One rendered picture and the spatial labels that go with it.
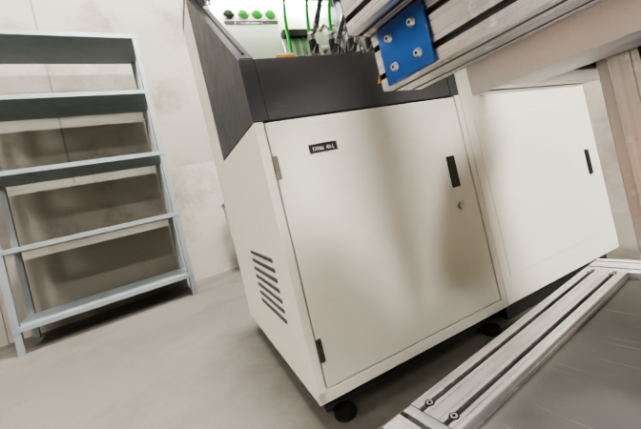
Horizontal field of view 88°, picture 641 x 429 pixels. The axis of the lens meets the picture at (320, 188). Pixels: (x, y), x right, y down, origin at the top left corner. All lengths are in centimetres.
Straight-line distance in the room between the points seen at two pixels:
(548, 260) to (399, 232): 66
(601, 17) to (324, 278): 71
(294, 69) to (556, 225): 110
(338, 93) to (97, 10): 323
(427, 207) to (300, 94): 50
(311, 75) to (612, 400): 85
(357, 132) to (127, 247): 274
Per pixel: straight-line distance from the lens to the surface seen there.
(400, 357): 105
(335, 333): 93
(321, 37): 167
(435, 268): 108
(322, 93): 93
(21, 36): 322
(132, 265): 339
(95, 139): 350
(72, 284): 342
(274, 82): 89
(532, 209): 141
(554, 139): 156
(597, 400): 69
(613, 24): 50
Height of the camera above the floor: 60
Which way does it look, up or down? level
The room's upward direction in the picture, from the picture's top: 13 degrees counter-clockwise
